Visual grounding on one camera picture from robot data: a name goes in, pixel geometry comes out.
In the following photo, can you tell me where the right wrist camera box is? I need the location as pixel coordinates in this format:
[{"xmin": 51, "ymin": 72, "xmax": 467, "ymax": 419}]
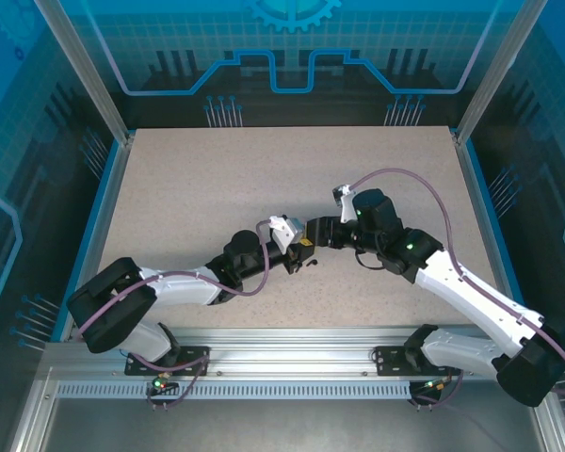
[{"xmin": 330, "ymin": 184, "xmax": 358, "ymax": 225}]

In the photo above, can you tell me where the aluminium mounting rail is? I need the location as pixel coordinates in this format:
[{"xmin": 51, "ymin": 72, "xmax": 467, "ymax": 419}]
[{"xmin": 41, "ymin": 326, "xmax": 545, "ymax": 382}]

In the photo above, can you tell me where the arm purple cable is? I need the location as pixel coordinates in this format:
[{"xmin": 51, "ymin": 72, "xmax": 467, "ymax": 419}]
[
  {"xmin": 74, "ymin": 218, "xmax": 279, "ymax": 412},
  {"xmin": 347, "ymin": 168, "xmax": 565, "ymax": 411}
]

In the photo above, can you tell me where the slotted grey cable duct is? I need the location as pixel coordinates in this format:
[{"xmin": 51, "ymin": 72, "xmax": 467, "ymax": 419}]
[{"xmin": 56, "ymin": 380, "xmax": 413, "ymax": 400}]

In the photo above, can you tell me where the aluminium table side rail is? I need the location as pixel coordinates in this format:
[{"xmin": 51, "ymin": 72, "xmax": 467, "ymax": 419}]
[
  {"xmin": 51, "ymin": 131, "xmax": 137, "ymax": 343},
  {"xmin": 451, "ymin": 130, "xmax": 538, "ymax": 344}
]

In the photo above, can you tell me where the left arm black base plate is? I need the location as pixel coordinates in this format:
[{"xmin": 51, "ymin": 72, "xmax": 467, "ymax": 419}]
[{"xmin": 124, "ymin": 346, "xmax": 212, "ymax": 377}]

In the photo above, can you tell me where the steel lower shelf panel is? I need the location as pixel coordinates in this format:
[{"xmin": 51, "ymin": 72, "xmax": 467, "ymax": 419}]
[{"xmin": 37, "ymin": 397, "xmax": 547, "ymax": 452}]

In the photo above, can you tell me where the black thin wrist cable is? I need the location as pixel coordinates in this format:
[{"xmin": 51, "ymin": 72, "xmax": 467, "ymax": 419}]
[{"xmin": 354, "ymin": 248, "xmax": 388, "ymax": 271}]

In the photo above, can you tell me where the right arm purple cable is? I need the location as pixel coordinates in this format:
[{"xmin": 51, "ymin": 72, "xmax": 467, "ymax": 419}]
[{"xmin": 347, "ymin": 168, "xmax": 565, "ymax": 411}]

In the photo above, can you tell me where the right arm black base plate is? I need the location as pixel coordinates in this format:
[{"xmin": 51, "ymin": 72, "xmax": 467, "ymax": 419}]
[{"xmin": 374, "ymin": 346, "xmax": 453, "ymax": 377}]

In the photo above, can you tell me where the aluminium frame post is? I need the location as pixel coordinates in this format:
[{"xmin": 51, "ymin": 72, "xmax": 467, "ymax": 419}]
[
  {"xmin": 34, "ymin": 0, "xmax": 137, "ymax": 145},
  {"xmin": 453, "ymin": 0, "xmax": 551, "ymax": 146}
]

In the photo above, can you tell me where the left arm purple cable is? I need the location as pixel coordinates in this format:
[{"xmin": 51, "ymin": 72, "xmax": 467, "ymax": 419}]
[{"xmin": 74, "ymin": 218, "xmax": 279, "ymax": 412}]

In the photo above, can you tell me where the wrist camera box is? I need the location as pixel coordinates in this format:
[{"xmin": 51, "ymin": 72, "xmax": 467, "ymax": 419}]
[
  {"xmin": 267, "ymin": 214, "xmax": 308, "ymax": 250},
  {"xmin": 330, "ymin": 184, "xmax": 358, "ymax": 225}
]

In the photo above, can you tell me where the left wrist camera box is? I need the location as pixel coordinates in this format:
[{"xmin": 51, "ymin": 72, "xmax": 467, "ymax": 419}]
[{"xmin": 267, "ymin": 214, "xmax": 308, "ymax": 250}]

